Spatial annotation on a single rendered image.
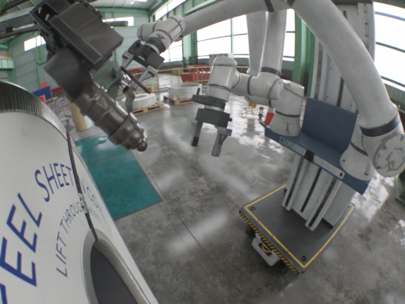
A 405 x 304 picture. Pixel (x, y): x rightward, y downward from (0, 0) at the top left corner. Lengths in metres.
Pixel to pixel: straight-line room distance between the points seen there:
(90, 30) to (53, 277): 0.31
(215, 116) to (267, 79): 0.24
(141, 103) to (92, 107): 4.91
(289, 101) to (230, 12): 0.51
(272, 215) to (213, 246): 0.55
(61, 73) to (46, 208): 0.19
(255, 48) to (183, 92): 4.98
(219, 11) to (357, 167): 0.83
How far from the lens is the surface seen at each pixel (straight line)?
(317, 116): 1.01
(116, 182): 2.34
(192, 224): 1.64
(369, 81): 0.54
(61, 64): 0.25
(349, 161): 0.81
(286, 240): 1.25
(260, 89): 0.66
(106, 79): 0.37
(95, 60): 0.23
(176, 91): 5.87
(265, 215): 1.34
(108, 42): 0.24
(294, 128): 0.97
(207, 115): 0.61
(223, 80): 0.60
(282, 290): 1.45
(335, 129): 0.97
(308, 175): 1.24
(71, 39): 0.26
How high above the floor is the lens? 1.32
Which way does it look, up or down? 30 degrees down
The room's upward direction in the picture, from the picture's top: 2 degrees counter-clockwise
